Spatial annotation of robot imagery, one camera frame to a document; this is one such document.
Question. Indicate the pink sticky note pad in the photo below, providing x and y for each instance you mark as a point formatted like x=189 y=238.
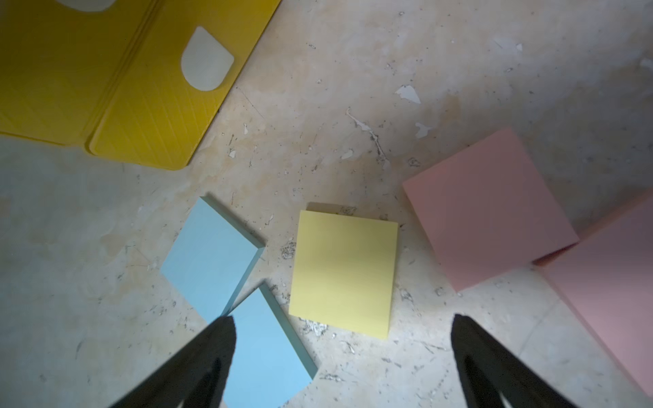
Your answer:
x=606 y=280
x=487 y=210

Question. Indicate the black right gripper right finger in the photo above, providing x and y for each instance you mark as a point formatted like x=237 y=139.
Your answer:
x=491 y=376

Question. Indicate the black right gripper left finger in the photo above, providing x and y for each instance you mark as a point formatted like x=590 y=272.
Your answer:
x=195 y=376

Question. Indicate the lower blue sticky note pad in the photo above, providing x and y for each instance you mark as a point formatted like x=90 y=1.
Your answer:
x=270 y=364

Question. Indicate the blue sticky note pad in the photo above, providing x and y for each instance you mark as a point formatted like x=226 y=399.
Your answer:
x=270 y=364
x=211 y=259

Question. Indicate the yellow plastic drawer cabinet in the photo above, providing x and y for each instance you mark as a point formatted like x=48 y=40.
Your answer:
x=131 y=81

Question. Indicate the yellow sticky note pad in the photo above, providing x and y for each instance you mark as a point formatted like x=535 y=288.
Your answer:
x=344 y=270

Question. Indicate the upper blue sticky note pad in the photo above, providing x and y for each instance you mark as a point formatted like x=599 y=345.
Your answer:
x=211 y=259

